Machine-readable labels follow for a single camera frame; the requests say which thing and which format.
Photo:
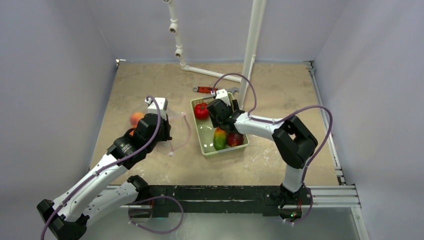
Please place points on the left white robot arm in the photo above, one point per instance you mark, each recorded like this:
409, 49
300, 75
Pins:
69, 216

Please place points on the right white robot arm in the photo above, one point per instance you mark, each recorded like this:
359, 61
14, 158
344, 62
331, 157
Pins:
294, 141

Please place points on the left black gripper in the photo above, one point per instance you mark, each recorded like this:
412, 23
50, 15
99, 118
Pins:
166, 136

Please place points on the light green plastic basket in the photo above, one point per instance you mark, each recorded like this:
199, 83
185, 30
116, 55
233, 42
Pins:
205, 132

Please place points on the pink toy peach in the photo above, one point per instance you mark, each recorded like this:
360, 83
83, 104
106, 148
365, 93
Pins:
135, 118

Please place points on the dark red toy apple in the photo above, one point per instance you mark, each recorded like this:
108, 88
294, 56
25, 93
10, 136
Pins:
234, 139

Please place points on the red handled adjustable wrench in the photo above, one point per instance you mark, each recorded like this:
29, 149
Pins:
210, 90

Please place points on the aluminium rail frame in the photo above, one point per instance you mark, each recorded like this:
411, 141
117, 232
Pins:
343, 196

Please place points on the green orange toy mango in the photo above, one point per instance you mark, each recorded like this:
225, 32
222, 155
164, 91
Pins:
219, 139

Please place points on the red toy tomato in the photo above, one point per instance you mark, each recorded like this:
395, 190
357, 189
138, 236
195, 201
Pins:
201, 112

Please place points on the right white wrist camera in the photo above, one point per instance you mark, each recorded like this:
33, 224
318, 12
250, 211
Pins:
222, 94

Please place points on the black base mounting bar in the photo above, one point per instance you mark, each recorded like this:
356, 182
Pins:
267, 200

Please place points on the clear zip top bag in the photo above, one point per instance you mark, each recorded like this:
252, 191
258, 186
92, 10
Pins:
180, 130

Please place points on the white pvc pipe frame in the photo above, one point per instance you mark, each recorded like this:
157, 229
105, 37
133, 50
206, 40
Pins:
255, 24

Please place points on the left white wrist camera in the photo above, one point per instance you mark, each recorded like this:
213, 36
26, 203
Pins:
157, 104

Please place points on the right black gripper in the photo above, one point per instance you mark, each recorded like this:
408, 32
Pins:
218, 120

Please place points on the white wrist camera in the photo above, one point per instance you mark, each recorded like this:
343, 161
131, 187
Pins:
222, 94
157, 104

